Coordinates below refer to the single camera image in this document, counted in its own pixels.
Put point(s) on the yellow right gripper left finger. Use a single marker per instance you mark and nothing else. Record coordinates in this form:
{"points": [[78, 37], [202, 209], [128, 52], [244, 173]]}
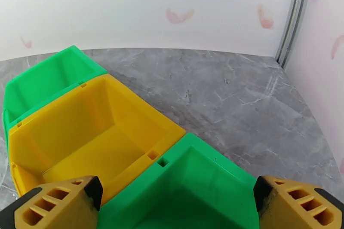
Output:
{"points": [[53, 209]]}

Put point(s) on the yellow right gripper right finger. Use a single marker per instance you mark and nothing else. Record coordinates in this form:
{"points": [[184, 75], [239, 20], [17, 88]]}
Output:
{"points": [[295, 209]]}

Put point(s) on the yellow plastic storage bin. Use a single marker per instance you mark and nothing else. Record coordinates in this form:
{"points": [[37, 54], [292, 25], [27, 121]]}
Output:
{"points": [[94, 129]]}

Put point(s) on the green plastic storage bin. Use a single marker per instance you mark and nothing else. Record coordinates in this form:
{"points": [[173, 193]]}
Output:
{"points": [[188, 182], [40, 83]]}

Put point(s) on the aluminium frame post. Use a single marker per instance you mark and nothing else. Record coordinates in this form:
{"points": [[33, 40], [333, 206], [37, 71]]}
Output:
{"points": [[294, 21]]}

